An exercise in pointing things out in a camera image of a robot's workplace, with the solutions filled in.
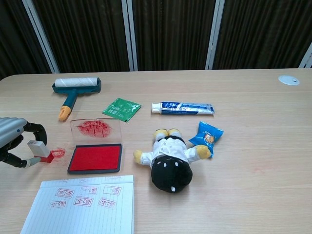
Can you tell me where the red white stamp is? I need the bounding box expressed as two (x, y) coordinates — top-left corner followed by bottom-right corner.
(27, 140), (54, 163)

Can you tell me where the red ink pad clear lid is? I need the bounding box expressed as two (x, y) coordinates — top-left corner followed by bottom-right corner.
(67, 118), (123, 175)

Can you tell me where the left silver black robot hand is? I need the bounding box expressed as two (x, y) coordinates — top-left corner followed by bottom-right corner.
(0, 117), (48, 169)

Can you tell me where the teal lint roller orange tip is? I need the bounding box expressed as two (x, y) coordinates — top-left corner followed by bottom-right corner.
(51, 77), (102, 122)

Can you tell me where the green foil sachet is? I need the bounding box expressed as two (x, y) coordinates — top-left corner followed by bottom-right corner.
(101, 97), (142, 123)

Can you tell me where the blue white toothpaste tube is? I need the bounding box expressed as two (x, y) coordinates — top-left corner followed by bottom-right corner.
(151, 101), (215, 116)

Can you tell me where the white lined paper sheet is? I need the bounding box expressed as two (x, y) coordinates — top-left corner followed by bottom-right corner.
(20, 175), (135, 234)

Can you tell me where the white round cable grommet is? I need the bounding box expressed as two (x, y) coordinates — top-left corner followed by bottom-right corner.
(278, 75), (300, 86)

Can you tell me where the grey partition frame post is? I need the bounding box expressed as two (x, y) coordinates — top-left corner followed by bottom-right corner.
(298, 41), (312, 69)
(21, 0), (60, 74)
(204, 0), (226, 71)
(125, 0), (139, 72)

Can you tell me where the black-haired plush doll white coat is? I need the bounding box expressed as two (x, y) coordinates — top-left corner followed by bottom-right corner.
(133, 128), (212, 195)

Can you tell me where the blue snack packet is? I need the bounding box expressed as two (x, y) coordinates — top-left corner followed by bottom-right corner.
(188, 120), (225, 159)

